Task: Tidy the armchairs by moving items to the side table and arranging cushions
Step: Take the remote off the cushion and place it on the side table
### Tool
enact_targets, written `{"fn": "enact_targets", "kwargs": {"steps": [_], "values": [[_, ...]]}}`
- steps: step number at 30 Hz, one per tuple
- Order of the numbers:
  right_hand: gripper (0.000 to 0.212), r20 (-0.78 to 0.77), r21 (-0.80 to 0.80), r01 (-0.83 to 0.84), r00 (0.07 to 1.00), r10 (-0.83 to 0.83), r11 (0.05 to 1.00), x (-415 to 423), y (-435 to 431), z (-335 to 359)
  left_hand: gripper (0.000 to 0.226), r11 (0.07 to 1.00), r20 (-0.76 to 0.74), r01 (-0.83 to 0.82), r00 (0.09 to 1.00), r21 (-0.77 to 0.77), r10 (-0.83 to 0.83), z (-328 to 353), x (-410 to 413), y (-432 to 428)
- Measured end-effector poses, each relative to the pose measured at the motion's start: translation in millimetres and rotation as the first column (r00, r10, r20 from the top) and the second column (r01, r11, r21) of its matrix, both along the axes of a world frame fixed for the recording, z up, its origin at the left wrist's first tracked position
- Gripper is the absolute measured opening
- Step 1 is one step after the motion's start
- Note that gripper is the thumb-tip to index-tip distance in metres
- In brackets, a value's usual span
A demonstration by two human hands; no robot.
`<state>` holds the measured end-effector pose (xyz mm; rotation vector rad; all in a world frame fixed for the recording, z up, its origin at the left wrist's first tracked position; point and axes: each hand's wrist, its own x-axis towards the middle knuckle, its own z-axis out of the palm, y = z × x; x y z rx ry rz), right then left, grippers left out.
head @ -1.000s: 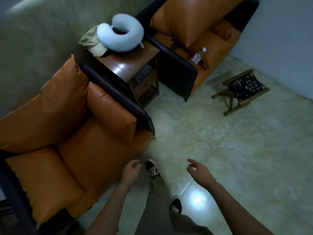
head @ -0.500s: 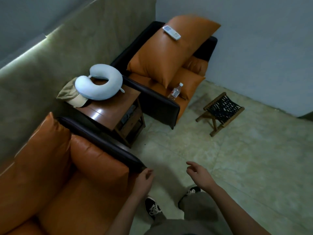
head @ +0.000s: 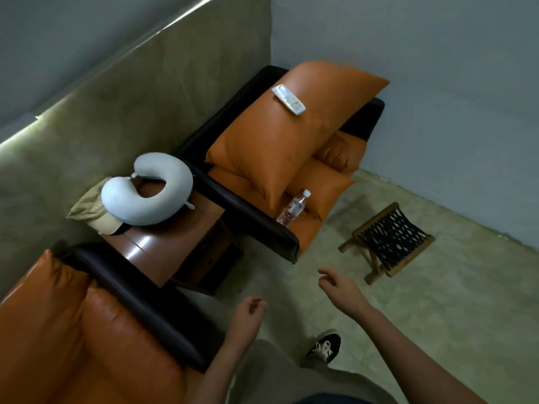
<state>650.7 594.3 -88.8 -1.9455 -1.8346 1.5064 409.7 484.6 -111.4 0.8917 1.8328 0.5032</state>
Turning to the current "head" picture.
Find large orange leather pillow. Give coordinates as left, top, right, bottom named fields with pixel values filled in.
left=205, top=61, right=390, bottom=211

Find black armchair with pillows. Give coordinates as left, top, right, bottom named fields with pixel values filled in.
left=177, top=65, right=386, bottom=265

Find clear plastic water bottle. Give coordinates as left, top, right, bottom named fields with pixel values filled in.
left=276, top=189, right=312, bottom=227

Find white remote control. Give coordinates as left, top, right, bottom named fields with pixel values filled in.
left=271, top=84, right=307, bottom=117

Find brown wooden side table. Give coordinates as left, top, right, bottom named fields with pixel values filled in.
left=99, top=178, right=244, bottom=297

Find black and white shoe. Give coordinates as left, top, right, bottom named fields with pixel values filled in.
left=306, top=333, right=342, bottom=366

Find grey neck pillow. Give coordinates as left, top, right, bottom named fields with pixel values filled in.
left=101, top=152, right=196, bottom=227

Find grey trousers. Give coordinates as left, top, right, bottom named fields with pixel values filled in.
left=227, top=339, right=398, bottom=404

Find small orange leather pillow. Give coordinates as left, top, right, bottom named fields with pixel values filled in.
left=286, top=157, right=356, bottom=222
left=314, top=131, right=368, bottom=174

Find beige cap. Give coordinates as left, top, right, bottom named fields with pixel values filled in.
left=67, top=176, right=132, bottom=236

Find person's right hand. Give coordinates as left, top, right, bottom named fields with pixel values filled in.
left=318, top=268, right=372, bottom=320

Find wooden stool with black webbing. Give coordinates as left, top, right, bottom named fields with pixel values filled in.
left=338, top=202, right=436, bottom=286

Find person's right forearm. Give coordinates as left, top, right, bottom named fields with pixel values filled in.
left=356, top=305, right=489, bottom=404

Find person's left hand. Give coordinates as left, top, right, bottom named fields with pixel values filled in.
left=227, top=295, right=268, bottom=345

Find black and orange armchair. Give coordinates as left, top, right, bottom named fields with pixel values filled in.
left=0, top=242, right=230, bottom=404

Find person's left forearm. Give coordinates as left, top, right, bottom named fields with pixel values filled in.
left=185, top=338, right=253, bottom=404

